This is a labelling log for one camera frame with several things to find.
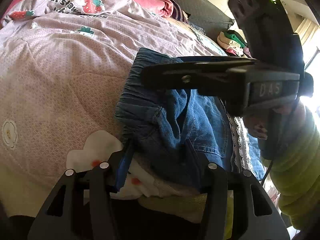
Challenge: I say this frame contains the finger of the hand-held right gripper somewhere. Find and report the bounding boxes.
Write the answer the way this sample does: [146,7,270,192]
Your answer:
[175,56,258,67]
[141,61,252,98]

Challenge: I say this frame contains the pile of folded clothes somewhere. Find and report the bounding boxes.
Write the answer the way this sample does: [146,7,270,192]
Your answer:
[216,29,253,58]

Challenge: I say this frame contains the purple striped pillow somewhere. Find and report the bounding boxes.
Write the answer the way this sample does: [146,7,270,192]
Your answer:
[170,1,188,22]

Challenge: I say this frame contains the person's right hand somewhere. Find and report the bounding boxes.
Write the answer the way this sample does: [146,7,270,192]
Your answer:
[243,99,308,140]

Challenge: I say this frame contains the pink strawberry print blanket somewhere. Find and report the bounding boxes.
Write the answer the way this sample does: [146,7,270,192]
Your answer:
[0,0,228,200]

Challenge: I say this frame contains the light blue lace cloth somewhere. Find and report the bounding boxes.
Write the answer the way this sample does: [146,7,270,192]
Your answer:
[189,24,227,55]

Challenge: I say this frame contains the black cable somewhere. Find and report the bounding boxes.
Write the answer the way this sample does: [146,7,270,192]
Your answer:
[260,158,275,184]

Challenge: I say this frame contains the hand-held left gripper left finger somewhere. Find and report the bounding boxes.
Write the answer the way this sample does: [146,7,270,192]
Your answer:
[27,144,136,240]

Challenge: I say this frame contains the cream curtain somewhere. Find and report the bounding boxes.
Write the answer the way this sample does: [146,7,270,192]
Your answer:
[294,15,320,46]

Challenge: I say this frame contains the grey headboard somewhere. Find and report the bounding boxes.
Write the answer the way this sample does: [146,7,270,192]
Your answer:
[110,0,236,43]

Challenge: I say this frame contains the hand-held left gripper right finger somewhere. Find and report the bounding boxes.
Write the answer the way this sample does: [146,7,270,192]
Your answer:
[184,139,291,240]

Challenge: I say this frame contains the blue denim pants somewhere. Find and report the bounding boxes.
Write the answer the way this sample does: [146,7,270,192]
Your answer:
[114,47,266,188]

